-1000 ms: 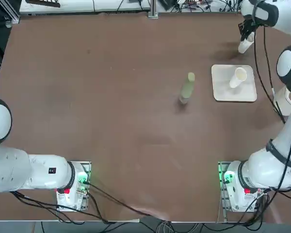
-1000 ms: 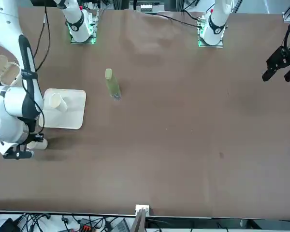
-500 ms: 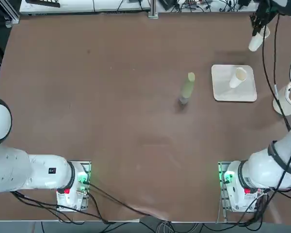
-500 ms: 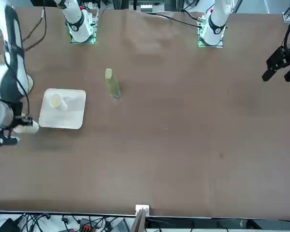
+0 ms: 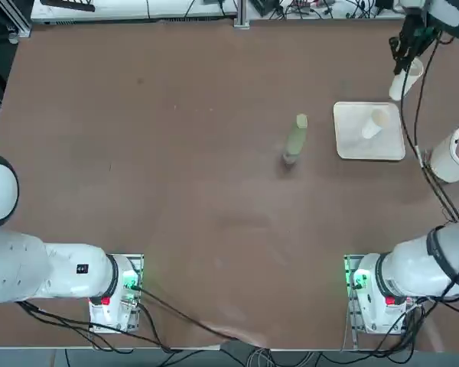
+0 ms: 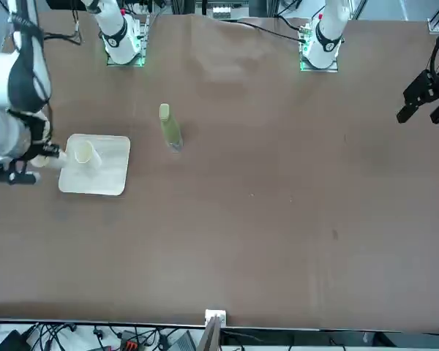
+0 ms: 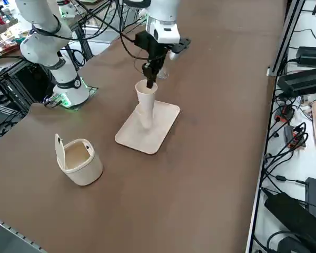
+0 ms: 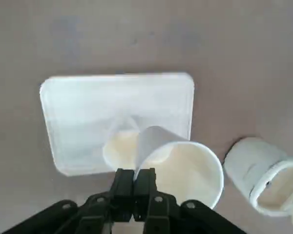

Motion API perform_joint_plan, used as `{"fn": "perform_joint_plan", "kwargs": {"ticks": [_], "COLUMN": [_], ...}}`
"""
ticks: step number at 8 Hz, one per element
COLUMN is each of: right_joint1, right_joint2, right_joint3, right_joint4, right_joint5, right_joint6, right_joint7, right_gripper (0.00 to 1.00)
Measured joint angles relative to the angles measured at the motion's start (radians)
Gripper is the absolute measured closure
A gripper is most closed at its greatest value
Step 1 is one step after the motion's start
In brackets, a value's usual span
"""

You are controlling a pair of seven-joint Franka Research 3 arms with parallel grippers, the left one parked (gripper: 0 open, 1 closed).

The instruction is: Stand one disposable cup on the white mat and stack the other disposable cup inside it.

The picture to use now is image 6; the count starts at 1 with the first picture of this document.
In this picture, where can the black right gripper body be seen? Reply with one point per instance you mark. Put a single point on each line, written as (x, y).
(38, 131)

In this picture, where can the white disposable paper cup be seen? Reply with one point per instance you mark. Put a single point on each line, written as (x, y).
(89, 161)

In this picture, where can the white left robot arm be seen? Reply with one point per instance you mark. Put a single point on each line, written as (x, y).
(329, 33)

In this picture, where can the white rectangular mat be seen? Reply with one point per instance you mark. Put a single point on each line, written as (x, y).
(106, 172)

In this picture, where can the clear green-tinted plastic bottle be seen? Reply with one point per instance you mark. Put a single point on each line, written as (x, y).
(171, 129)

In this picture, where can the large black power brick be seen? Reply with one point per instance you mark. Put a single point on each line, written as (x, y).
(9, 342)

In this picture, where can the red and black adapter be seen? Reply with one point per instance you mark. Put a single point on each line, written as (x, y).
(128, 340)

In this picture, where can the white plug block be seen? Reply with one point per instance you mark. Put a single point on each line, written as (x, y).
(221, 11)

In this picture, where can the aluminium corner bracket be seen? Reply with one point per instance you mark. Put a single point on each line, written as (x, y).
(434, 25)

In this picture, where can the aluminium camera post with bracket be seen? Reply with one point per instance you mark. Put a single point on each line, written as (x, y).
(212, 329)

